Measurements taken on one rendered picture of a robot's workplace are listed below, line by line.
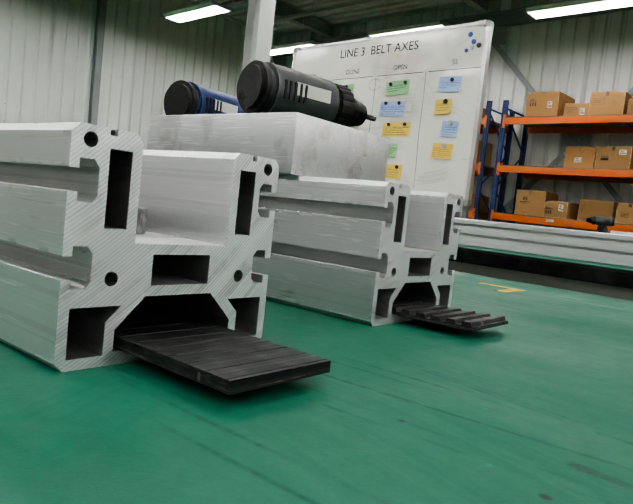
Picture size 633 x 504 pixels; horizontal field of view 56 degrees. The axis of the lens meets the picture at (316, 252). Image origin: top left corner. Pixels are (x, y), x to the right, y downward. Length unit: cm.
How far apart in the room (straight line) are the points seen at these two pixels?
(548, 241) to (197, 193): 162
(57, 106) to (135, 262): 1287
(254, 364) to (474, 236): 175
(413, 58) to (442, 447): 360
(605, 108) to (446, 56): 686
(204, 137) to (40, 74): 1254
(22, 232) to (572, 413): 21
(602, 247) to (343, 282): 147
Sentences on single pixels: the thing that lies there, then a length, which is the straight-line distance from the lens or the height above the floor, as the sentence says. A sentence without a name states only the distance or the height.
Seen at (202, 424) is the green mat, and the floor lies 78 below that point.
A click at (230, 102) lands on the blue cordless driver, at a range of 89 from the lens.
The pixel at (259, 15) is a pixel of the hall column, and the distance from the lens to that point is 925.
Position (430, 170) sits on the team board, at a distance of 353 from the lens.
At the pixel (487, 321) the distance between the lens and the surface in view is 37.
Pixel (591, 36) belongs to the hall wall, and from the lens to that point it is 1186.
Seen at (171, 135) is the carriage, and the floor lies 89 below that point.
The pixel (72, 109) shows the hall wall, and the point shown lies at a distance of 1320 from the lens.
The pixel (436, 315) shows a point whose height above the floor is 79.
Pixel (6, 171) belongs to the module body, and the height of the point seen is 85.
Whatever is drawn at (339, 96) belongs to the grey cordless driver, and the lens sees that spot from 73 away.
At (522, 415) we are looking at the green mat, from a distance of 23.
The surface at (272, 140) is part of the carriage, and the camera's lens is 40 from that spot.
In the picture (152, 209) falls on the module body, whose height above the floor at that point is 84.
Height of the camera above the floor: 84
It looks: 4 degrees down
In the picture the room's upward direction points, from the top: 6 degrees clockwise
